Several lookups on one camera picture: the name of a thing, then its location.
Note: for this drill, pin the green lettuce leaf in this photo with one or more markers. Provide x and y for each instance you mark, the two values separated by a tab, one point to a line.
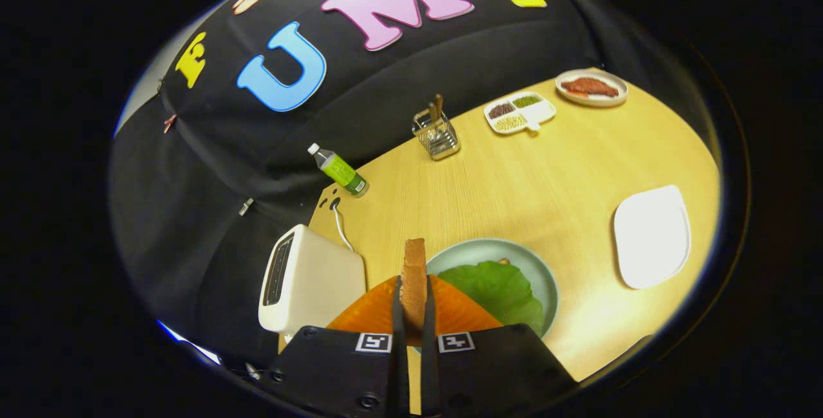
501	292

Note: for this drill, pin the green label plastic bottle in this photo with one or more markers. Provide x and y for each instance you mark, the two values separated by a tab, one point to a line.
341	172

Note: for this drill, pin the white toaster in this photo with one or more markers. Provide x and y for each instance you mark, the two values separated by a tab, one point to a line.
321	289

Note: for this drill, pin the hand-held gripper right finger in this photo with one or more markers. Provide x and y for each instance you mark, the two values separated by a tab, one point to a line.
429	315

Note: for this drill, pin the white divided dish with beans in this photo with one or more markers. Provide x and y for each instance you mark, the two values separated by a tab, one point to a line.
543	111

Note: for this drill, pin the brown steak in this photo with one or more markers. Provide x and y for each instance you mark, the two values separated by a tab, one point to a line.
591	86

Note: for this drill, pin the round plate with steak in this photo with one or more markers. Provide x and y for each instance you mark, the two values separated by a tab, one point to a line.
591	101

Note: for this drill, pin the white clip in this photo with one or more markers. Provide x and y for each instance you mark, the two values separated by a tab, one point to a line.
246	206

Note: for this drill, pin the white square plate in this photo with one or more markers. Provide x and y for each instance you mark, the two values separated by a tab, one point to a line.
652	238

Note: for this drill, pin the pale green round plate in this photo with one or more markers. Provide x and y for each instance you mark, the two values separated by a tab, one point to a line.
482	251

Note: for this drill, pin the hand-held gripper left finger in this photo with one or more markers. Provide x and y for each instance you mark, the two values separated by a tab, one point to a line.
398	315

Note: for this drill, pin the pink clip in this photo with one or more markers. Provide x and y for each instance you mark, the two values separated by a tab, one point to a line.
170	123

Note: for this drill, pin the toasted bread slice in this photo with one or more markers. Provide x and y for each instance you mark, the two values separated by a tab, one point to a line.
415	283

